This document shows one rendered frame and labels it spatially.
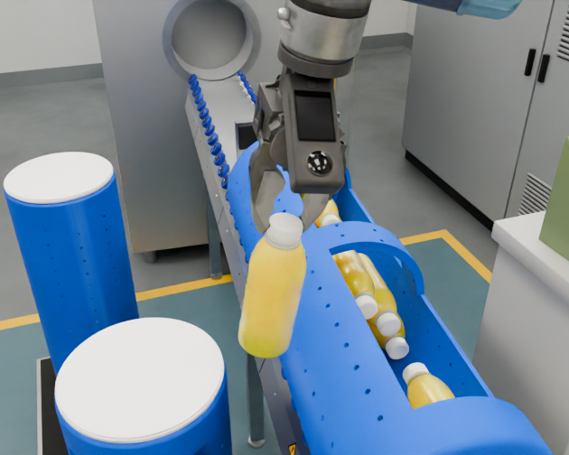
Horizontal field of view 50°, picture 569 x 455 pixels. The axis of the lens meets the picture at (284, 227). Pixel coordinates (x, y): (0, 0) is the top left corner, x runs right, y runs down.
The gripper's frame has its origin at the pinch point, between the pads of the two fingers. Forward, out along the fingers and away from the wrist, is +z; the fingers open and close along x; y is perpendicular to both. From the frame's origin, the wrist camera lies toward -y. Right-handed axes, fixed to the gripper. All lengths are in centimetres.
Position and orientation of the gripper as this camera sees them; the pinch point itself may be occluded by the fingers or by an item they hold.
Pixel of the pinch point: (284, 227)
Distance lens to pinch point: 67.7
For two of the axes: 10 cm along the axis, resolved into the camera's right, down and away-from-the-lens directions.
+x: -9.6, 0.2, -2.9
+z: -1.8, 7.7, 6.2
